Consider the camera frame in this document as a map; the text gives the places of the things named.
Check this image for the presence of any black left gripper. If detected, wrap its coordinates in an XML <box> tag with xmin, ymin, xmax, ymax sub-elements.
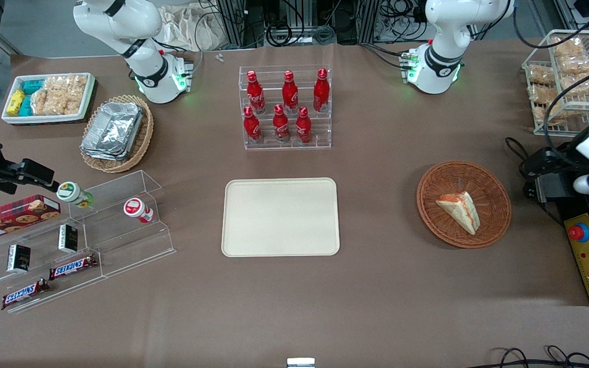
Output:
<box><xmin>522</xmin><ymin>148</ymin><xmax>589</xmax><ymax>179</ymax></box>

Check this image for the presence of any triangular sandwich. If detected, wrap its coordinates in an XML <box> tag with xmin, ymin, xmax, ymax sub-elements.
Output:
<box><xmin>436</xmin><ymin>191</ymin><xmax>481</xmax><ymax>236</ymax></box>

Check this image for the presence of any white rectangular snack tray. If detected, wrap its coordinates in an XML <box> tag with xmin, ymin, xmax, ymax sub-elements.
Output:
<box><xmin>1</xmin><ymin>73</ymin><xmax>96</xmax><ymax>125</ymax></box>

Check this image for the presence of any brown wicker basket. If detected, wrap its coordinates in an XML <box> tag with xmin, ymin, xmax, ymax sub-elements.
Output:
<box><xmin>416</xmin><ymin>160</ymin><xmax>512</xmax><ymax>249</ymax></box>

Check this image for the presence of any aluminium foil tray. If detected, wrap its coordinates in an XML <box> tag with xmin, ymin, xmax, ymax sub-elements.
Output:
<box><xmin>81</xmin><ymin>102</ymin><xmax>144</xmax><ymax>162</ymax></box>

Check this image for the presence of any light wicker oval basket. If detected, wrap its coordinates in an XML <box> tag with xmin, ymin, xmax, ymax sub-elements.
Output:
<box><xmin>80</xmin><ymin>95</ymin><xmax>154</xmax><ymax>174</ymax></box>

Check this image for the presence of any beige plastic tray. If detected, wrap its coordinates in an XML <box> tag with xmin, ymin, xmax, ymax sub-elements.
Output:
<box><xmin>221</xmin><ymin>177</ymin><xmax>341</xmax><ymax>257</ymax></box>

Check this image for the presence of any black countertop appliance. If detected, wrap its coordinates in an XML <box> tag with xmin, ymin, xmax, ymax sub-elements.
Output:
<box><xmin>532</xmin><ymin>143</ymin><xmax>589</xmax><ymax>307</ymax></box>

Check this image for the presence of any green lid yoghurt bottle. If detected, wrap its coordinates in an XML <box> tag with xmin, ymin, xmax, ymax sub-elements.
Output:
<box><xmin>56</xmin><ymin>181</ymin><xmax>94</xmax><ymax>209</ymax></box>

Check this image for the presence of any clear fried snack packet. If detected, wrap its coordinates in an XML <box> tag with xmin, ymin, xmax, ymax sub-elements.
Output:
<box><xmin>552</xmin><ymin>37</ymin><xmax>585</xmax><ymax>57</ymax></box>
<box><xmin>560</xmin><ymin>72</ymin><xmax>589</xmax><ymax>97</ymax></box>
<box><xmin>557</xmin><ymin>54</ymin><xmax>589</xmax><ymax>76</ymax></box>
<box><xmin>527</xmin><ymin>65</ymin><xmax>557</xmax><ymax>86</ymax></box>
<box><xmin>534</xmin><ymin>102</ymin><xmax>566</xmax><ymax>126</ymax></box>
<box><xmin>527</xmin><ymin>84</ymin><xmax>561</xmax><ymax>104</ymax></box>

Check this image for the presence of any red plaid cookie box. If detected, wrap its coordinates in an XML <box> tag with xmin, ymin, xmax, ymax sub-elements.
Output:
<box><xmin>0</xmin><ymin>194</ymin><xmax>62</xmax><ymax>244</ymax></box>

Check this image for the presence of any clear rice cracker packet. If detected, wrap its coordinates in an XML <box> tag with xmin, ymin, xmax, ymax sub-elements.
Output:
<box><xmin>44</xmin><ymin>75</ymin><xmax>88</xmax><ymax>98</ymax></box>
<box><xmin>31</xmin><ymin>89</ymin><xmax>82</xmax><ymax>117</ymax></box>

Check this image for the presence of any small black white box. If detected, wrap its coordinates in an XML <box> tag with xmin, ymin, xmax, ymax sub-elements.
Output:
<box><xmin>58</xmin><ymin>223</ymin><xmax>79</xmax><ymax>254</ymax></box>
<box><xmin>7</xmin><ymin>244</ymin><xmax>32</xmax><ymax>273</ymax></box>

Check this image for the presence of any yellow snack packet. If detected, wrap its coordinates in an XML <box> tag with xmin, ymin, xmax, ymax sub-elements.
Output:
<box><xmin>7</xmin><ymin>89</ymin><xmax>26</xmax><ymax>117</ymax></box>

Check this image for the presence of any Snickers chocolate bar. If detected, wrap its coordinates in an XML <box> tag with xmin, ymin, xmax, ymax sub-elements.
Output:
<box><xmin>1</xmin><ymin>278</ymin><xmax>50</xmax><ymax>311</ymax></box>
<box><xmin>49</xmin><ymin>254</ymin><xmax>99</xmax><ymax>281</ymax></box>

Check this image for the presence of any red lid yoghurt bottle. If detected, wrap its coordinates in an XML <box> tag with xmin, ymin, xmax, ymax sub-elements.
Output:
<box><xmin>123</xmin><ymin>197</ymin><xmax>155</xmax><ymax>224</ymax></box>

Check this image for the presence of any clear acrylic step shelf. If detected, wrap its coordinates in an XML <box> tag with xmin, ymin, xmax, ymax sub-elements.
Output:
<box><xmin>67</xmin><ymin>170</ymin><xmax>177</xmax><ymax>280</ymax></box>
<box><xmin>0</xmin><ymin>207</ymin><xmax>107</xmax><ymax>314</ymax></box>

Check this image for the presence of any beige cloth bag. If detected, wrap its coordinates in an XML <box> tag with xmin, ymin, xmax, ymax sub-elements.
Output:
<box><xmin>159</xmin><ymin>4</ymin><xmax>226</xmax><ymax>52</ymax></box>

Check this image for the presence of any red cola bottle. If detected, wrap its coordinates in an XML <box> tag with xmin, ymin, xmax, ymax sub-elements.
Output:
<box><xmin>282</xmin><ymin>71</ymin><xmax>299</xmax><ymax>114</ymax></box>
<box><xmin>313</xmin><ymin>68</ymin><xmax>330</xmax><ymax>113</ymax></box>
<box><xmin>295</xmin><ymin>106</ymin><xmax>312</xmax><ymax>144</ymax></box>
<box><xmin>273</xmin><ymin>104</ymin><xmax>291</xmax><ymax>143</ymax></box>
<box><xmin>246</xmin><ymin>71</ymin><xmax>266</xmax><ymax>114</ymax></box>
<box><xmin>243</xmin><ymin>106</ymin><xmax>263</xmax><ymax>144</ymax></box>

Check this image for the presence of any clear acrylic bottle rack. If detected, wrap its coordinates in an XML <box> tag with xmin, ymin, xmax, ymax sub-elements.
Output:
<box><xmin>238</xmin><ymin>64</ymin><xmax>333</xmax><ymax>151</ymax></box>

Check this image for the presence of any black appliance power cable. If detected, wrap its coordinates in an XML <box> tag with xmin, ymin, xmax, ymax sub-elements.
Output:
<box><xmin>505</xmin><ymin>136</ymin><xmax>566</xmax><ymax>228</ymax></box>

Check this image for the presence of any white wire rack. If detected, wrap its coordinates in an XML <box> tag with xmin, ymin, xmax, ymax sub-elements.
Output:
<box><xmin>522</xmin><ymin>29</ymin><xmax>589</xmax><ymax>137</ymax></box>

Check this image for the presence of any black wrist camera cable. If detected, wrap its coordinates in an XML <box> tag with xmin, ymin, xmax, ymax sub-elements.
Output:
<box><xmin>543</xmin><ymin>64</ymin><xmax>589</xmax><ymax>150</ymax></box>

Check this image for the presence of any black floor cable bundle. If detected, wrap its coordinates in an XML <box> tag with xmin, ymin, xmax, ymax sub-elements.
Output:
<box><xmin>481</xmin><ymin>346</ymin><xmax>589</xmax><ymax>368</ymax></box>

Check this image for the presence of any black arm base cable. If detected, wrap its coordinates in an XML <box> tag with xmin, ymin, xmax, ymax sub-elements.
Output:
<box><xmin>359</xmin><ymin>43</ymin><xmax>414</xmax><ymax>70</ymax></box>

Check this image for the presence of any aluminium frame post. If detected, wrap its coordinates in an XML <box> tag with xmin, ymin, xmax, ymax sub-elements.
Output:
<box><xmin>217</xmin><ymin>0</ymin><xmax>248</xmax><ymax>50</ymax></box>

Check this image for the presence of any coiled black cable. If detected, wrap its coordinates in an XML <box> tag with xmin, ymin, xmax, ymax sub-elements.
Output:
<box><xmin>265</xmin><ymin>20</ymin><xmax>337</xmax><ymax>48</ymax></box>

